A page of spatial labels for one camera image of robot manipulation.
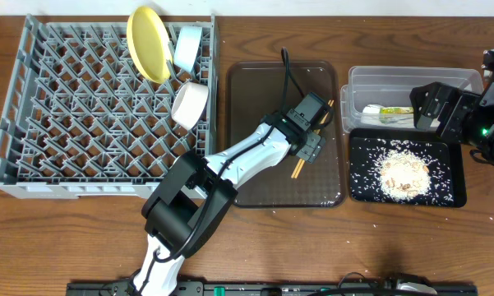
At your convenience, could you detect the wooden chopstick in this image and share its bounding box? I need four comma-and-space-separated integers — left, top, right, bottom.
293, 99, 335, 180
290, 99, 333, 178

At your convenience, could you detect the yellow green snack wrapper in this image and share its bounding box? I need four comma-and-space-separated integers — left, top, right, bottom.
380, 107, 413, 114

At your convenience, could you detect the pink bowl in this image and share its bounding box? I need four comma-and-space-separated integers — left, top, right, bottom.
171, 82, 209, 131

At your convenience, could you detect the blue bowl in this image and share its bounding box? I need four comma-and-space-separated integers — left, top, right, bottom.
173, 25, 203, 72

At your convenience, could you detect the yellow plate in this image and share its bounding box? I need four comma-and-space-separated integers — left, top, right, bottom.
127, 6, 173, 84

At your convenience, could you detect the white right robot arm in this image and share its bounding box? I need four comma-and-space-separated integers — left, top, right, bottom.
409, 49, 494, 167

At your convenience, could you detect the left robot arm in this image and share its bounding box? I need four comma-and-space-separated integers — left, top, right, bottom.
127, 93, 333, 295

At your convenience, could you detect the black waste tray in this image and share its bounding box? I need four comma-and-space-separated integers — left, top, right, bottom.
349, 128, 467, 208

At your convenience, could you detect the rice food waste pile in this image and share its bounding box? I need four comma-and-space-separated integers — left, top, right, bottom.
377, 150, 431, 201

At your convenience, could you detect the dark brown serving tray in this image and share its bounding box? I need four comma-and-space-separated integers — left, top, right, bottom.
226, 61, 348, 208

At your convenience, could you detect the clear plastic bin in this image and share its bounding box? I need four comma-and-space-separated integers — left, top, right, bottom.
340, 66, 483, 133

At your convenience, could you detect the grey dish rack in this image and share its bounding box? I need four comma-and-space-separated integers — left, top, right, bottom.
0, 16, 220, 199

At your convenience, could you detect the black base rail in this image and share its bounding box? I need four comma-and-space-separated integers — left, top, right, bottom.
65, 272, 479, 296

